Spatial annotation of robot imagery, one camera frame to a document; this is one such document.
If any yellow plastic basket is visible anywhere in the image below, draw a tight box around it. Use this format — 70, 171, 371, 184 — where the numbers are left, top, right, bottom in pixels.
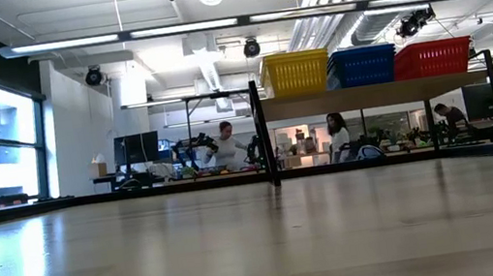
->
258, 49, 330, 68
259, 54, 334, 102
256, 45, 329, 63

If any blue plastic basket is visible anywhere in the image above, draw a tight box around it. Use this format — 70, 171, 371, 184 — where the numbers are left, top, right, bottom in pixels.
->
324, 41, 396, 58
324, 49, 400, 92
324, 45, 396, 63

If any red plastic basket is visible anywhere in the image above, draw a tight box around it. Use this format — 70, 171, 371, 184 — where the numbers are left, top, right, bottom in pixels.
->
388, 34, 473, 53
390, 38, 473, 56
390, 42, 476, 83

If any wooden shelf with black legs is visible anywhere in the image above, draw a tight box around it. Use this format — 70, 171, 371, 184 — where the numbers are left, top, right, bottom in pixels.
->
246, 44, 493, 191

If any black ceiling spotlight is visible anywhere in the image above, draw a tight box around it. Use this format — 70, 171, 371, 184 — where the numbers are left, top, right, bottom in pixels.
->
82, 64, 106, 88
392, 5, 440, 40
240, 36, 262, 60

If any long linear ceiling light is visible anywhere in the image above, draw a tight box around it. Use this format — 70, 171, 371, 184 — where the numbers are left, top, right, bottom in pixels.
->
0, 0, 452, 68

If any black computer monitor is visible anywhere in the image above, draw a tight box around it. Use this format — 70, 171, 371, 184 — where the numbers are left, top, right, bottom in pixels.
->
110, 130, 164, 169
460, 80, 493, 123

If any person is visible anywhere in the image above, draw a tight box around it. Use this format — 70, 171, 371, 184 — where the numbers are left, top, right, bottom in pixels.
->
324, 110, 354, 165
198, 118, 252, 175
431, 99, 469, 130

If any cardboard tissue box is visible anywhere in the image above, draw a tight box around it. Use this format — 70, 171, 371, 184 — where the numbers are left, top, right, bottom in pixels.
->
86, 152, 110, 180

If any white rounded bag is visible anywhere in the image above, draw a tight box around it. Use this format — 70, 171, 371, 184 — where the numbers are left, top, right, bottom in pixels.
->
354, 141, 385, 162

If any black background station frame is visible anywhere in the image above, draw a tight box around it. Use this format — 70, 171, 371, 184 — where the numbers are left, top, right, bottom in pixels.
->
180, 85, 264, 176

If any black aluminium table frame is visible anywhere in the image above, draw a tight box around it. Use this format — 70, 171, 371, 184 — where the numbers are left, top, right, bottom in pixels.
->
0, 133, 493, 234

